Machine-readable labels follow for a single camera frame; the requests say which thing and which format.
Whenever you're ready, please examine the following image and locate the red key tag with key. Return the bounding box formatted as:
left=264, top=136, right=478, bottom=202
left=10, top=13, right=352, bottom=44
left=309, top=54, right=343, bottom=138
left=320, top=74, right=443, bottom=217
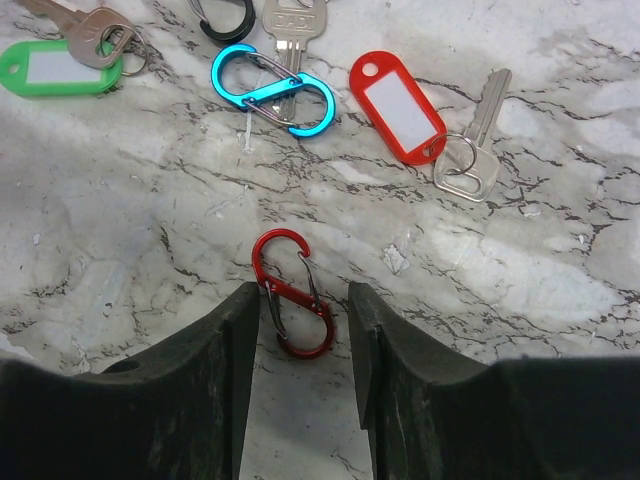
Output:
left=349, top=50, right=512, bottom=203

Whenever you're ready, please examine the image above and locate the light blue carabiner middle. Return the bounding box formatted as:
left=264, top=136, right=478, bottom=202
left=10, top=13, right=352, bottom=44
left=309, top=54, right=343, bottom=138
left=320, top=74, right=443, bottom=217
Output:
left=210, top=43, right=337, bottom=138

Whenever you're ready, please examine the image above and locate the black carabiner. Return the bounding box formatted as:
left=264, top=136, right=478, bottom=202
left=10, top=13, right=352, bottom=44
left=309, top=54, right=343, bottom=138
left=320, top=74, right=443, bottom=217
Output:
left=187, top=0, right=256, bottom=47

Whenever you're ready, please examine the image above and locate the black key tag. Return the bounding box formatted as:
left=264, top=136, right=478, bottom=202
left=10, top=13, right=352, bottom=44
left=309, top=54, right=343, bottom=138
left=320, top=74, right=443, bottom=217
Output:
left=261, top=0, right=331, bottom=121

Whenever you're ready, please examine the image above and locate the green key tag with key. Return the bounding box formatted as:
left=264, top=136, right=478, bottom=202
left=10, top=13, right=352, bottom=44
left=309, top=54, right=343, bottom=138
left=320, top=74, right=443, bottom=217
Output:
left=1, top=1, right=143, bottom=97

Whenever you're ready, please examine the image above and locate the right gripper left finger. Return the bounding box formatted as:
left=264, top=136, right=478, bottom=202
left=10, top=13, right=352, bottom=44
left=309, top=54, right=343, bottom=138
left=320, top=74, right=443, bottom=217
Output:
left=1, top=282, right=259, bottom=479

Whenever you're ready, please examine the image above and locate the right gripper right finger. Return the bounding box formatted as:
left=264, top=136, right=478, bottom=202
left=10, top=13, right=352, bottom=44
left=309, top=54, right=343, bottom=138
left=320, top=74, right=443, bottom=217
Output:
left=348, top=282, right=639, bottom=479

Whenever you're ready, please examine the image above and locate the red carabiner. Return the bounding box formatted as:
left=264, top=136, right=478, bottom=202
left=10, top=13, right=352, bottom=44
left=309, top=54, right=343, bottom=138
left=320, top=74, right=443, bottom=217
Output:
left=251, top=228, right=336, bottom=360

